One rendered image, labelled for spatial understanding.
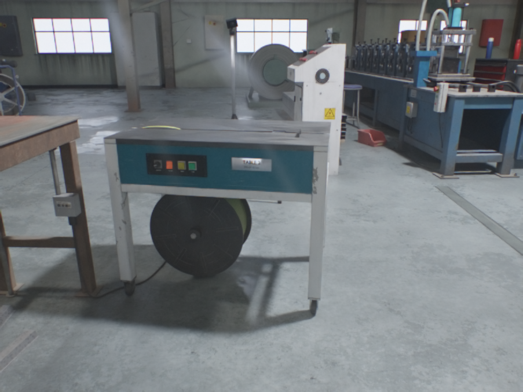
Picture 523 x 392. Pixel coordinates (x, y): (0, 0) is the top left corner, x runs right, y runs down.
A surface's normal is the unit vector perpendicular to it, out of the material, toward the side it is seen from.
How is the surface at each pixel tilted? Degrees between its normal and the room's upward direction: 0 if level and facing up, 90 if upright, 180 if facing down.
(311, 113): 90
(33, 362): 0
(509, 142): 90
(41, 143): 90
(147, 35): 90
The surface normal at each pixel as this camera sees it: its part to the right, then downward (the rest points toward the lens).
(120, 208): -0.17, 0.32
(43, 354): 0.00, -0.95
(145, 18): 0.07, 0.32
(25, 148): 1.00, 0.01
